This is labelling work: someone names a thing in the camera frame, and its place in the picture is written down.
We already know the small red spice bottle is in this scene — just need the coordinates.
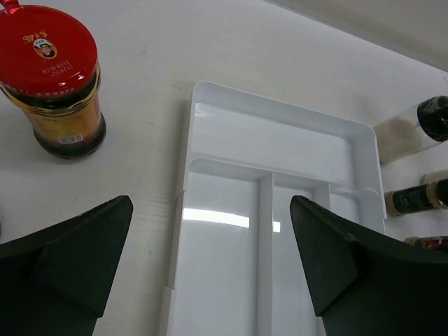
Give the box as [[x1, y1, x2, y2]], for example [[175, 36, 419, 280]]
[[404, 236, 448, 252]]

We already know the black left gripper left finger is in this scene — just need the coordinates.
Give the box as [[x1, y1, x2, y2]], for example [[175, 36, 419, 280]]
[[1, 195, 133, 335]]

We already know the small dark spice bottle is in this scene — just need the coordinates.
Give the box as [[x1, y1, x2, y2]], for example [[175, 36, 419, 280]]
[[384, 170, 447, 218]]

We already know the white plastic organizer tray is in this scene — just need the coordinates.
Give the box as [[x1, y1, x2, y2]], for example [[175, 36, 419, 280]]
[[159, 82, 386, 335]]

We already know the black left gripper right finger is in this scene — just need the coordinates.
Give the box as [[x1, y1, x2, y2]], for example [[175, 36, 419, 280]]
[[290, 196, 447, 335]]

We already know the red-lid chili sauce jar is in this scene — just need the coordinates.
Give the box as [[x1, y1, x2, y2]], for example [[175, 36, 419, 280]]
[[1, 1, 106, 160]]

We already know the white powder shaker bottle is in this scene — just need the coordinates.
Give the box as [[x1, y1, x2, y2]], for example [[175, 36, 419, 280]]
[[373, 96, 447, 165]]

